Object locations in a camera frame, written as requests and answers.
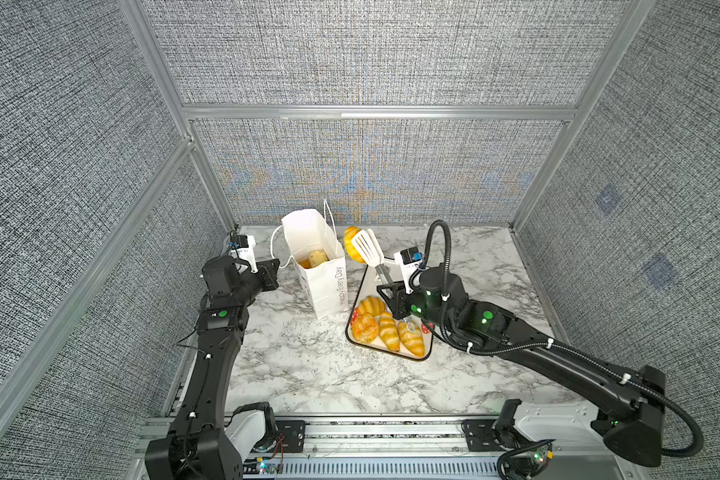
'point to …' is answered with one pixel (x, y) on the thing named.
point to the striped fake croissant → (388, 331)
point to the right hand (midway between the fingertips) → (380, 285)
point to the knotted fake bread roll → (364, 328)
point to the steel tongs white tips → (369, 249)
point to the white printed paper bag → (326, 281)
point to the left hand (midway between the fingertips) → (278, 260)
